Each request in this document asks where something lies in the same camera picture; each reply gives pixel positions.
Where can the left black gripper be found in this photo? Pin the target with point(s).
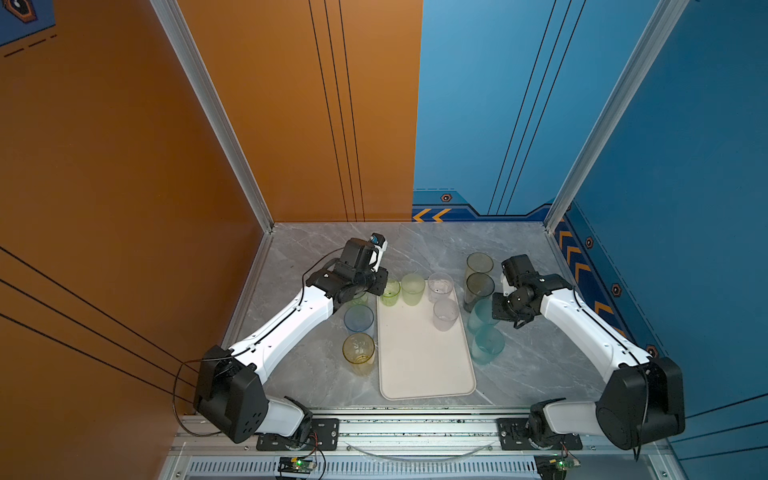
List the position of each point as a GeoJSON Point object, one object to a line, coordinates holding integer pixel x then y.
{"type": "Point", "coordinates": [380, 276]}

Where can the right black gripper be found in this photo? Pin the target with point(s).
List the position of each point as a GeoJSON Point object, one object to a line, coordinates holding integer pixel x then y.
{"type": "Point", "coordinates": [498, 312]}

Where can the small green clear glass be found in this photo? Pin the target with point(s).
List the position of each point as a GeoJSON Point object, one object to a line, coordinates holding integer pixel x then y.
{"type": "Point", "coordinates": [391, 293]}

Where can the green dotted textured cup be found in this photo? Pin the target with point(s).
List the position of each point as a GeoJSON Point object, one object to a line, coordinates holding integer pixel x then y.
{"type": "Point", "coordinates": [412, 288]}

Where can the teal cup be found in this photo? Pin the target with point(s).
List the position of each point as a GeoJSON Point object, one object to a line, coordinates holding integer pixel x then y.
{"type": "Point", "coordinates": [481, 316]}
{"type": "Point", "coordinates": [486, 345]}

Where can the dark smoke grey cup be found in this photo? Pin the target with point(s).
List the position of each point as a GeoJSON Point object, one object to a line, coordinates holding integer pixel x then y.
{"type": "Point", "coordinates": [478, 286]}

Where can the clear dotted textured cup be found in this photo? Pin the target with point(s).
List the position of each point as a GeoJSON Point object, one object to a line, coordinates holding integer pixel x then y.
{"type": "Point", "coordinates": [445, 314]}

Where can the tall green clear cup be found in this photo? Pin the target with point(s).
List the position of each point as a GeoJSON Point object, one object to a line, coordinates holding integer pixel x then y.
{"type": "Point", "coordinates": [361, 298]}

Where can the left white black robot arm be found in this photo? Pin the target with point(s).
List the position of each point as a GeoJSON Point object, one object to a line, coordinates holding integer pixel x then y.
{"type": "Point", "coordinates": [230, 390]}

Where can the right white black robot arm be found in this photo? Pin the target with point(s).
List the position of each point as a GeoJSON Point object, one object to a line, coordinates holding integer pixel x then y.
{"type": "Point", "coordinates": [643, 398]}

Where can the white rectangular plastic tray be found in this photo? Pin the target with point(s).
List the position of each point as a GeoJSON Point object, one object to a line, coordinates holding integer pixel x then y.
{"type": "Point", "coordinates": [416, 360]}

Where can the tall blue clear cup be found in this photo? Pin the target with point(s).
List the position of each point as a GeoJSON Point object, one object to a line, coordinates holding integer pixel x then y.
{"type": "Point", "coordinates": [359, 319]}

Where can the amber yellow cup right back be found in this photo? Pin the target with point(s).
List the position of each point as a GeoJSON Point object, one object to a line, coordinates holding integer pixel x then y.
{"type": "Point", "coordinates": [478, 262]}

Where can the yellow cup left front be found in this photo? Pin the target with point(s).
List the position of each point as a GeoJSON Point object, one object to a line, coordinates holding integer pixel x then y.
{"type": "Point", "coordinates": [359, 351]}

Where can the right green circuit board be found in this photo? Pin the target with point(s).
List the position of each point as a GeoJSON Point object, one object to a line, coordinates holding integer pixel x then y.
{"type": "Point", "coordinates": [555, 467]}

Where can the green circuit board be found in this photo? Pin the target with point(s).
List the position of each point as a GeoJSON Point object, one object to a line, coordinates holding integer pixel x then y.
{"type": "Point", "coordinates": [296, 467]}
{"type": "Point", "coordinates": [555, 467]}

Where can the left green circuit board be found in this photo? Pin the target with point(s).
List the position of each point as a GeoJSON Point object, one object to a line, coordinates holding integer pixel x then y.
{"type": "Point", "coordinates": [296, 467]}

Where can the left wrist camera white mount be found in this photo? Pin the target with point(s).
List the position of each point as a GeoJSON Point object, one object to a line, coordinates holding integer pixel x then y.
{"type": "Point", "coordinates": [360, 256]}

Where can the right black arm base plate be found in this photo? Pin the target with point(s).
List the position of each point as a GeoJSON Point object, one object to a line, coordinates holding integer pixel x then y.
{"type": "Point", "coordinates": [510, 433]}

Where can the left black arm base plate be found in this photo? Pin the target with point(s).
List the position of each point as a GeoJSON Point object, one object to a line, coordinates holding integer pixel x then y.
{"type": "Point", "coordinates": [324, 433]}

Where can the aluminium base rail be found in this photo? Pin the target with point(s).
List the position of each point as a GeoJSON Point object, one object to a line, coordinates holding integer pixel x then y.
{"type": "Point", "coordinates": [441, 443]}

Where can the right aluminium corner post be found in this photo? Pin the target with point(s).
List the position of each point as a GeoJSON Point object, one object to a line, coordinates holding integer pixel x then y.
{"type": "Point", "coordinates": [652, 40]}

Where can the aluminium corner post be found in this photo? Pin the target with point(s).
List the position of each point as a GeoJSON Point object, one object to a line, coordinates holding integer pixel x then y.
{"type": "Point", "coordinates": [176, 29]}
{"type": "Point", "coordinates": [652, 40]}

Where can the left aluminium corner post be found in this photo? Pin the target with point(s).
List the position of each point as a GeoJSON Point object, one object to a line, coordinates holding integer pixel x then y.
{"type": "Point", "coordinates": [176, 29]}

